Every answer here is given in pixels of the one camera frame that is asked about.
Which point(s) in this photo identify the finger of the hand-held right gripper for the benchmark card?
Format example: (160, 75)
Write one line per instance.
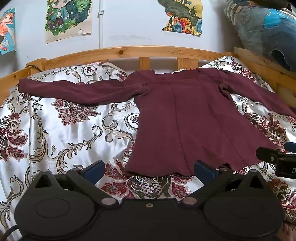
(269, 155)
(291, 146)

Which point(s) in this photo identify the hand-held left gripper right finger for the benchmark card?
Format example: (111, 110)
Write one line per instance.
(203, 171)

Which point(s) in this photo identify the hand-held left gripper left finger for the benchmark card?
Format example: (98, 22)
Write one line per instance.
(95, 171)

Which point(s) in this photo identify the maroon long-sleeve shirt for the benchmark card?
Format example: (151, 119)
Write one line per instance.
(185, 115)

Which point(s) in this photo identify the plastic bag of blue clothes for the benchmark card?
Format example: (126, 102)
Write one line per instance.
(261, 27)

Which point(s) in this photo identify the floral satin bedspread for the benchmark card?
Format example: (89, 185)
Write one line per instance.
(69, 134)

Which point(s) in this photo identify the wooden bed frame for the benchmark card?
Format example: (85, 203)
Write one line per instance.
(138, 51)

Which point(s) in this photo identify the white wall pipe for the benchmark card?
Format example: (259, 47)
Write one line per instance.
(100, 23)

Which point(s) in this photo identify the green cartoon wall poster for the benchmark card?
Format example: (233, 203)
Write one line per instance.
(67, 20)

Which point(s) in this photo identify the colourful torn wall poster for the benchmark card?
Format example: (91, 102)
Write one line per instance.
(182, 16)

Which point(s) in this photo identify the orange-haired cartoon wall poster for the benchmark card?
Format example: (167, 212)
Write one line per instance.
(7, 32)

